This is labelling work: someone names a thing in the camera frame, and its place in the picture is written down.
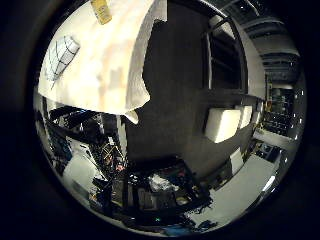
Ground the yellow label white spray bottle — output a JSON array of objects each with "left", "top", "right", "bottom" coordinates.
[{"left": 90, "top": 0, "right": 113, "bottom": 26}]

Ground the white cloth with grid lines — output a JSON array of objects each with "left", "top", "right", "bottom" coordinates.
[{"left": 45, "top": 34, "right": 81, "bottom": 83}]

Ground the dark partition panel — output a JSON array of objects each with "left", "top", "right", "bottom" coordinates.
[{"left": 124, "top": 0, "right": 264, "bottom": 179}]

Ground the white rectangular box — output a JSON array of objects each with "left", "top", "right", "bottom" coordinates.
[
  {"left": 234, "top": 104, "right": 254, "bottom": 130},
  {"left": 204, "top": 107, "right": 242, "bottom": 144}
]

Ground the black metal frame shelf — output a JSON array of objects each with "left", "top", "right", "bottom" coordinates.
[{"left": 201, "top": 14, "right": 249, "bottom": 91}]

